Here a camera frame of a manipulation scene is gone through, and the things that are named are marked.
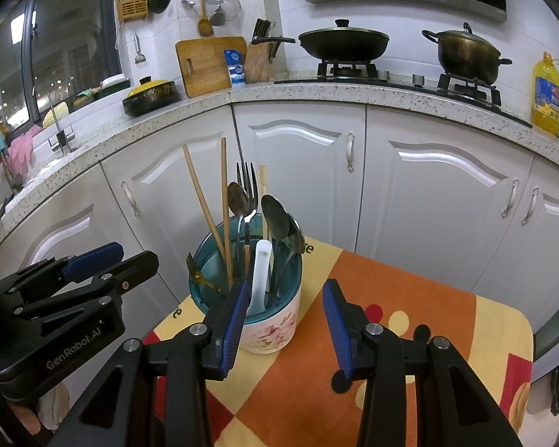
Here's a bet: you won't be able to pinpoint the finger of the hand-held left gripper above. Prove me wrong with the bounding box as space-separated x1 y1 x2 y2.
0 241 125 299
8 250 160 337

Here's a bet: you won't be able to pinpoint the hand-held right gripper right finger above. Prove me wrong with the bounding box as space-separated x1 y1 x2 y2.
322 278 523 447

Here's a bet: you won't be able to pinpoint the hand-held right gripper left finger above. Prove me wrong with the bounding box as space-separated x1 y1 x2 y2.
50 278 251 447

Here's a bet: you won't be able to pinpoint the gold metal fork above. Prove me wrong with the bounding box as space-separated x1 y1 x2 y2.
186 252 223 295

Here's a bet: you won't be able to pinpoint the white plastic spoon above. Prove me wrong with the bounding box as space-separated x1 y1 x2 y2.
246 239 274 313

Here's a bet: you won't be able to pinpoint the wooden chopstick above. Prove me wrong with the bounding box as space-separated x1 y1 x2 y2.
259 164 268 240
220 138 234 289
183 144 227 261

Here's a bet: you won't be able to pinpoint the large metal spoon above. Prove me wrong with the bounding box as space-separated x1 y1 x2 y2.
261 194 290 296

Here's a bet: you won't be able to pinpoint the silver metal fork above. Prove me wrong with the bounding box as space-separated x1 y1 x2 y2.
236 162 259 285

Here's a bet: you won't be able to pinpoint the white cabinet door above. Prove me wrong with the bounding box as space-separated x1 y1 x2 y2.
100 107 245 303
232 102 368 254
0 163 122 289
470 153 559 331
356 105 536 296

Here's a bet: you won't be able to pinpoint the orange yellow printed tablecloth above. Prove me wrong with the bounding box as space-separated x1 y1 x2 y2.
142 237 535 447

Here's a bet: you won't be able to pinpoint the metal sink faucet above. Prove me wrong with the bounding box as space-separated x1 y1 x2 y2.
47 91 75 154

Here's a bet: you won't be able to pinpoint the pink rubber gloves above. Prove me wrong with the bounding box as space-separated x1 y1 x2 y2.
4 126 42 175

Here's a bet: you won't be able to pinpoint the yellow sponge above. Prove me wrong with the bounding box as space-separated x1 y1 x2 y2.
42 102 70 129

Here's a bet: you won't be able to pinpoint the speckled stone countertop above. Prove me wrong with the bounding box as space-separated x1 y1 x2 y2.
0 77 559 243

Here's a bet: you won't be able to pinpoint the black casserole yellow lid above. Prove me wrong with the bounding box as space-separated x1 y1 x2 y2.
122 77 179 117

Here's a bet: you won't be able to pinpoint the white dish container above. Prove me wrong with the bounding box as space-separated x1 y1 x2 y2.
95 73 131 99

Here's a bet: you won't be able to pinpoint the wooden cutting board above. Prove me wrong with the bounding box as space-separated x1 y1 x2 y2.
175 36 247 98

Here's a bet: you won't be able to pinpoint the white framed glass door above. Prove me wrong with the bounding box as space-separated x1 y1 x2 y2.
533 284 559 352

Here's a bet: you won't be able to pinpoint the blue white carton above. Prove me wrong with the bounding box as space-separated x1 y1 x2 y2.
222 49 247 87

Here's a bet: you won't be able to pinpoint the kitchen window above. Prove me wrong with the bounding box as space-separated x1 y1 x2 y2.
0 0 124 164

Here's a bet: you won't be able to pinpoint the wooden knife block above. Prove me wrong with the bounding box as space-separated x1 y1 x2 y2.
244 19 277 83

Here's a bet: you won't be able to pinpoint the black gas stove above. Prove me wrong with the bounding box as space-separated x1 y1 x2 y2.
274 60 534 127

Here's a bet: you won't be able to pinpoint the black wok with lid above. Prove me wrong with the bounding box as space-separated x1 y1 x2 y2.
252 19 390 62

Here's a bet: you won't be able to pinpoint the dark cooking pot with lid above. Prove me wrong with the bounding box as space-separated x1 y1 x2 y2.
421 22 513 85

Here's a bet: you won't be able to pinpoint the yellow cooking oil bottle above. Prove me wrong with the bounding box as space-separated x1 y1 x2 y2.
531 51 559 137

